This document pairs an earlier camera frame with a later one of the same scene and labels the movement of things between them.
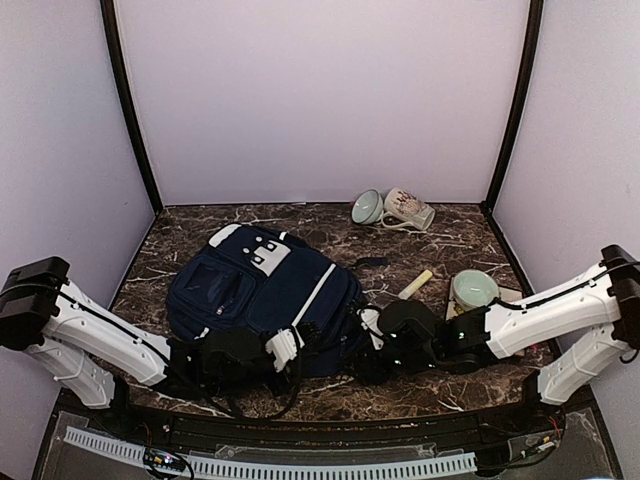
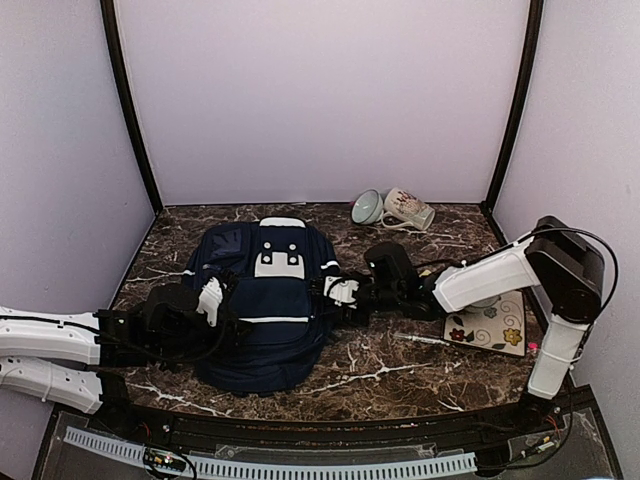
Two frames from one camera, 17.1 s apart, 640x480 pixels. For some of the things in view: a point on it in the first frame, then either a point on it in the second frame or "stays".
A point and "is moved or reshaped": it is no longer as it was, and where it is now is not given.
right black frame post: x=519 y=106 stays
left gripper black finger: x=311 y=334 → x=229 y=282
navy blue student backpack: x=247 y=278 is moved or reshaped
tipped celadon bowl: x=367 y=206 stays
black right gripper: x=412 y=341 → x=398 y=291
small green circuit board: x=164 y=459 stays
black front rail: x=386 y=431 stays
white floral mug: x=405 y=205 stays
